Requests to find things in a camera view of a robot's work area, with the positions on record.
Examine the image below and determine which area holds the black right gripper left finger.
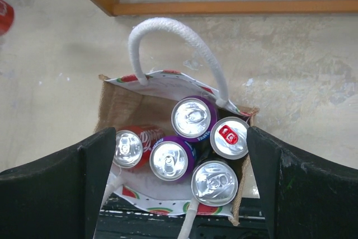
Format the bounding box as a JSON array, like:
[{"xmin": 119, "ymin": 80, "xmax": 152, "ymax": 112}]
[{"xmin": 1, "ymin": 127, "xmax": 116, "ymax": 238}]

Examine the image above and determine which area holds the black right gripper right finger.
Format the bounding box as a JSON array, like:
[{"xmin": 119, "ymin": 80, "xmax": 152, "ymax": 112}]
[{"xmin": 247, "ymin": 126, "xmax": 357, "ymax": 238}]

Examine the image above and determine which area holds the red cola can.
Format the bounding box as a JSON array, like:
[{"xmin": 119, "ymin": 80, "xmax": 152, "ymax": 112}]
[
  {"xmin": 0, "ymin": 0, "xmax": 15, "ymax": 36},
  {"xmin": 113, "ymin": 124, "xmax": 165, "ymax": 169}
]

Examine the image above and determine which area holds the purple fanta can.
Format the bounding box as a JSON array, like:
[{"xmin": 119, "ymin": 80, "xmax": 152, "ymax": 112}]
[
  {"xmin": 149, "ymin": 135, "xmax": 197, "ymax": 182},
  {"xmin": 171, "ymin": 96, "xmax": 219, "ymax": 142}
]

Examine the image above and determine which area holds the watermelon print canvas bag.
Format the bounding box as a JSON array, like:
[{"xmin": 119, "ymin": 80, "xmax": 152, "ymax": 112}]
[{"xmin": 97, "ymin": 17, "xmax": 258, "ymax": 238}]

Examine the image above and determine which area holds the red tab soda can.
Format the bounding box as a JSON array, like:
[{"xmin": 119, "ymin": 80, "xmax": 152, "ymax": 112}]
[{"xmin": 210, "ymin": 116, "xmax": 249, "ymax": 160}]

